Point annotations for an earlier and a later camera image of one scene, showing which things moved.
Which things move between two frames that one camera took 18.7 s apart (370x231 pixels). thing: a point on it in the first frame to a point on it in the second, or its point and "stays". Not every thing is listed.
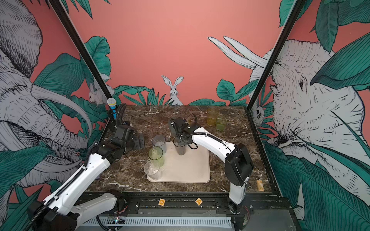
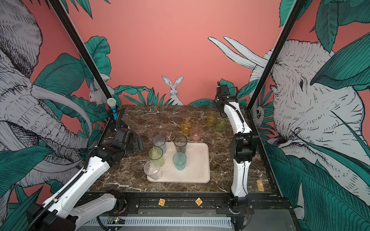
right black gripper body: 181,141 to 216,105
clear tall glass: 152,169 stays
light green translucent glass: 156,153 stays
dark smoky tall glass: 180,149 stays
